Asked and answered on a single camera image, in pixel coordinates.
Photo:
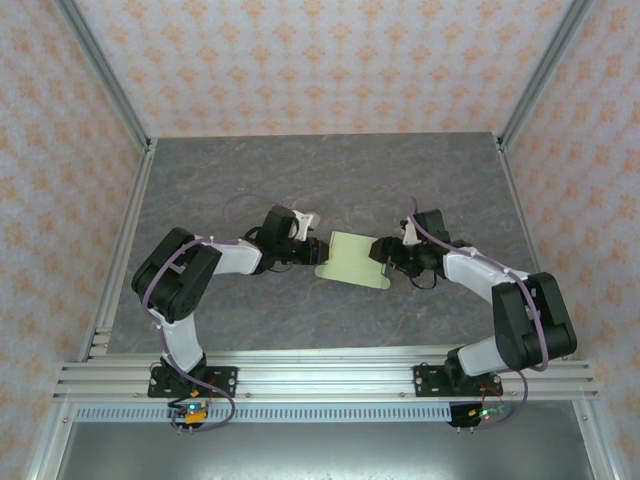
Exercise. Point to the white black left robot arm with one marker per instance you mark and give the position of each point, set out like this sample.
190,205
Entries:
175,280

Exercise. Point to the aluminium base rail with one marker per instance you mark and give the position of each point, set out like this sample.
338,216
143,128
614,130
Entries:
325,372

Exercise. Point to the grey metal sheet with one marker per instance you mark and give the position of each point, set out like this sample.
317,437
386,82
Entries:
320,452

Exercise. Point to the aluminium table side rail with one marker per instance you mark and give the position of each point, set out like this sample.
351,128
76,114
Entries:
522,225
130,220

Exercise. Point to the aluminium frame post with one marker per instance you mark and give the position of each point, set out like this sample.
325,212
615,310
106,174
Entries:
107,80
542,75

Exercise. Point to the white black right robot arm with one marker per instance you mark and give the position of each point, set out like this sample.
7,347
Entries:
530,320

